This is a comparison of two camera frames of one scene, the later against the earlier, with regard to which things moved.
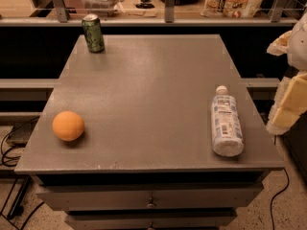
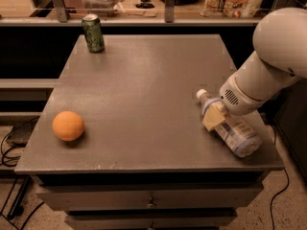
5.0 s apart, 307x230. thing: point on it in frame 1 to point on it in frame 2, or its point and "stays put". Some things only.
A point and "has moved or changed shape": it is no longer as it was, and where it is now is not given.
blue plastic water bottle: x=226 y=128 has moved or changed shape
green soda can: x=93 y=33 stays put
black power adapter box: x=20 y=133 stays put
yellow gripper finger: x=290 y=103 to x=234 y=101
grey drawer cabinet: x=145 y=159 stays put
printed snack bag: x=240 y=1 stays put
